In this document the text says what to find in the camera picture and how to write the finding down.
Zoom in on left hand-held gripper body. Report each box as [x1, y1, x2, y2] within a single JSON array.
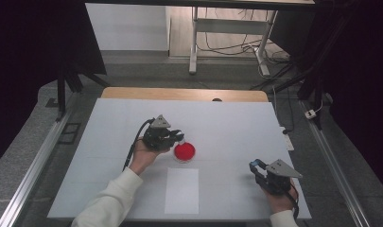
[[142, 114, 176, 151]]

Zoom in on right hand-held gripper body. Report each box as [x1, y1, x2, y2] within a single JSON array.
[[254, 158, 304, 196]]

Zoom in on round red dish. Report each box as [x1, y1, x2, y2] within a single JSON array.
[[173, 141, 197, 164]]

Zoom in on person's right hand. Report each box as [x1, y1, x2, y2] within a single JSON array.
[[264, 179, 299, 215]]

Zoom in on person's left hand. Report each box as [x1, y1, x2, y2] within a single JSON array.
[[128, 138, 171, 176]]

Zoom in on wooden table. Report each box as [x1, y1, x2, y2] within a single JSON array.
[[100, 86, 270, 103]]

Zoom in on large white board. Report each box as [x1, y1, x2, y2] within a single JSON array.
[[46, 97, 312, 220]]

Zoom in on white paper sheet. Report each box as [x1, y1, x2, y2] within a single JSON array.
[[164, 167, 200, 216]]

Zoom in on black tripod stand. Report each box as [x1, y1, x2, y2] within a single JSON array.
[[252, 56, 325, 131], [55, 62, 110, 122]]

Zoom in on black curtain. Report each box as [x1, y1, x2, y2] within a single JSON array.
[[270, 0, 383, 195], [0, 0, 108, 171]]

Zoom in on left hand-held gripper black cable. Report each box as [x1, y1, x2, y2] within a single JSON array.
[[122, 117, 156, 173]]

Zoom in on hand-held gripper black cable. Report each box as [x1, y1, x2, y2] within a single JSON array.
[[283, 183, 301, 220], [122, 117, 156, 173]]

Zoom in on right hand-held gripper black cable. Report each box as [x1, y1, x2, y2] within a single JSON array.
[[283, 183, 301, 220]]

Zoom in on aluminium floor rail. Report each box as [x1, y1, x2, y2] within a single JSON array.
[[301, 100, 370, 227], [0, 103, 77, 227]]

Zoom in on white metal desk frame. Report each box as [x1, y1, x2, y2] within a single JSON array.
[[188, 6, 279, 77]]

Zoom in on black floor frame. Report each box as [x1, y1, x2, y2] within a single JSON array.
[[58, 122, 81, 146]]

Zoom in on black floor cables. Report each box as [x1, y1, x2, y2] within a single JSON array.
[[197, 8, 291, 64]]

